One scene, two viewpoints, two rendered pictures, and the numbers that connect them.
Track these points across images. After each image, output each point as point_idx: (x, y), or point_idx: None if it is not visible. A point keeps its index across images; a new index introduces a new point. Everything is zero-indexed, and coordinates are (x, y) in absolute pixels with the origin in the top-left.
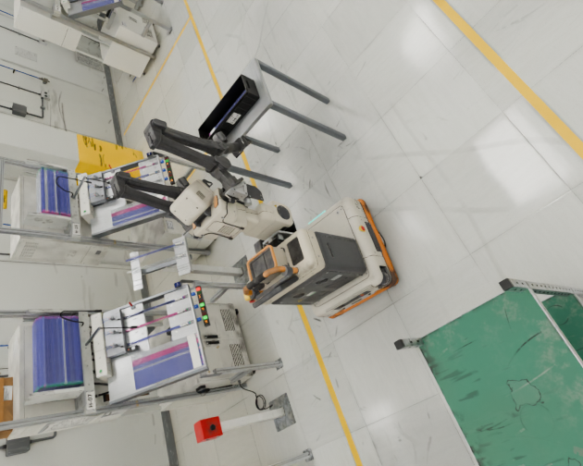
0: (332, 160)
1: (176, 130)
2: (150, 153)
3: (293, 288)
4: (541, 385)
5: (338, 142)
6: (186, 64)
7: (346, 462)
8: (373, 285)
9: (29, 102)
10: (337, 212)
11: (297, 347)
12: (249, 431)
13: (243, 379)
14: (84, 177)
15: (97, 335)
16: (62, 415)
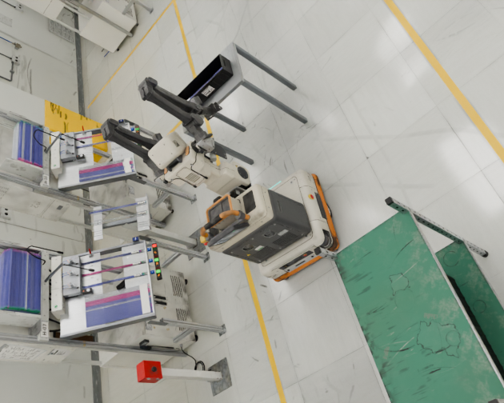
0: (293, 140)
1: (163, 89)
2: (122, 120)
3: (244, 236)
4: (410, 275)
5: (300, 125)
6: (163, 44)
7: None
8: (315, 245)
9: None
10: (290, 181)
11: (242, 313)
12: (184, 398)
13: (186, 344)
14: (61, 133)
15: (56, 275)
16: (19, 337)
